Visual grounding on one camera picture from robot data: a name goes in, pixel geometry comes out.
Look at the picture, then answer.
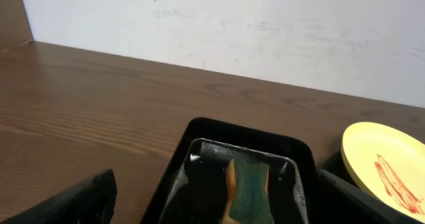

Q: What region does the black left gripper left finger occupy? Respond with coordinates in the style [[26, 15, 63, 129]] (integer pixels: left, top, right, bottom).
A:
[[2, 169, 117, 224]]

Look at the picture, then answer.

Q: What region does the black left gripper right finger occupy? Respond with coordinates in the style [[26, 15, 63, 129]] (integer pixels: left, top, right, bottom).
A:
[[317, 169, 422, 224]]

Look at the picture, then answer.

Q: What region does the green and orange sponge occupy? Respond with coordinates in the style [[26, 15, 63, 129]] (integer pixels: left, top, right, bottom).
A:
[[221, 158, 274, 224]]

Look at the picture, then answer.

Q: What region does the round black serving tray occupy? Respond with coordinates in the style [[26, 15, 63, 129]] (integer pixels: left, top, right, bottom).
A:
[[321, 151, 359, 187]]

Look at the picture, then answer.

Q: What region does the black rectangular water tray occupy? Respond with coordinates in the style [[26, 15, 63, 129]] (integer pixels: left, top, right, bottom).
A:
[[142, 118, 319, 224]]

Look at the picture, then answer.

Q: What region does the yellow plate with sauce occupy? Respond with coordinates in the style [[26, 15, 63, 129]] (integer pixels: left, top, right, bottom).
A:
[[341, 122, 424, 223]]

